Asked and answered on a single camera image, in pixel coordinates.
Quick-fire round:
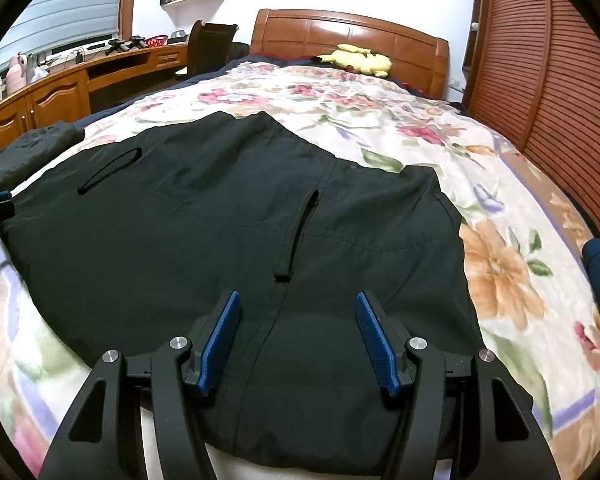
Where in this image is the black coat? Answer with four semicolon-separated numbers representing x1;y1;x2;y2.
0;111;533;480

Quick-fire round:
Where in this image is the grey window blind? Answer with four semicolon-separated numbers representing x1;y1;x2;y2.
0;0;126;91

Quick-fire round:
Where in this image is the pink vase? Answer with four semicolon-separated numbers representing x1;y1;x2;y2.
5;52;31;93

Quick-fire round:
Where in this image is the floral blanket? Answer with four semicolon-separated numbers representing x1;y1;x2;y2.
0;57;600;480

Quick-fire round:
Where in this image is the dark jacket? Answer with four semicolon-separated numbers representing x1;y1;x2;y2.
0;120;86;196

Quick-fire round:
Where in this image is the black tripod gadget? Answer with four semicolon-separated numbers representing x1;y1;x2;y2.
105;35;148;55

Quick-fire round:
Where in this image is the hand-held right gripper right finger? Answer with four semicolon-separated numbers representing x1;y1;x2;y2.
355;291;561;480

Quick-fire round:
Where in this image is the dark wooden chair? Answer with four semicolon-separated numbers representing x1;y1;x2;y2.
176;20;241;81

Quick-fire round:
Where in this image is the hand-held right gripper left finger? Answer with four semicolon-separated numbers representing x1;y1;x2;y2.
39;290;243;480

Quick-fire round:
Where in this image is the wooden bed headboard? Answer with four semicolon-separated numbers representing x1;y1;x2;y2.
250;8;451;98

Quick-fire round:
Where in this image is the wooden desk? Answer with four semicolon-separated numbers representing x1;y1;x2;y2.
0;40;191;161

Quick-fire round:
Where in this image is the wooden slatted wardrobe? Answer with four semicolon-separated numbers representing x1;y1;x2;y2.
467;0;600;251

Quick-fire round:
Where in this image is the yellow plush toy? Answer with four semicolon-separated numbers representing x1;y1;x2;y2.
314;44;394;78

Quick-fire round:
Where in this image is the wooden side shelf unit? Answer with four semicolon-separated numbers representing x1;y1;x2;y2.
462;0;486;73

